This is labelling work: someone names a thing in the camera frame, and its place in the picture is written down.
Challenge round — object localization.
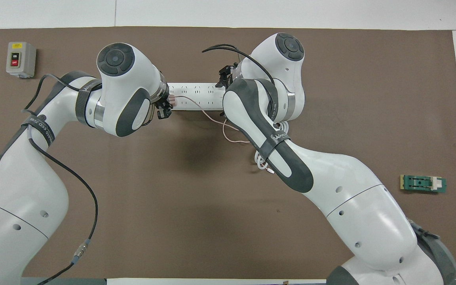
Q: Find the white power strip with cord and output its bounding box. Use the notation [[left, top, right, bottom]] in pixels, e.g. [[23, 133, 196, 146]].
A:
[[166, 82, 293, 175]]

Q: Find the grey on-off switch box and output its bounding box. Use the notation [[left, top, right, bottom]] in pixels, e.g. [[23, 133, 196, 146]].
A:
[[6, 42, 37, 79]]

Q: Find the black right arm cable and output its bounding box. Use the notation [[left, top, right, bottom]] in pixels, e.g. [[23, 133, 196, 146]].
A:
[[201, 44, 277, 112]]

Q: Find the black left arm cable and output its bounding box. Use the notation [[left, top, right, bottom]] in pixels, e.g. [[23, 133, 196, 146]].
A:
[[21, 73, 99, 276]]

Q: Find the brown table mat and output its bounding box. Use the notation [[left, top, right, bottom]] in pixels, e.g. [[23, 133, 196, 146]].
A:
[[0, 27, 456, 279]]

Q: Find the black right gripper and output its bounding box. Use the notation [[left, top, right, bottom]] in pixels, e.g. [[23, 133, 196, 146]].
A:
[[215, 63, 239, 90]]

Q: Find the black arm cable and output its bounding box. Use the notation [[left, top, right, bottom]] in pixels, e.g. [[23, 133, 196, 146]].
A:
[[201, 44, 277, 112], [21, 73, 99, 276]]

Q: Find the green knife switch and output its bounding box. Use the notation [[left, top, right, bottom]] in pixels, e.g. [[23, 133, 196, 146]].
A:
[[400, 174, 447, 195]]

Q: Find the pink charger with cable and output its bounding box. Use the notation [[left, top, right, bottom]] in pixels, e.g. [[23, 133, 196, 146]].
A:
[[168, 95, 252, 144]]

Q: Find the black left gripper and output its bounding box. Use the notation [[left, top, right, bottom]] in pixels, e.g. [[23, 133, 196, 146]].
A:
[[155, 92, 175, 120]]

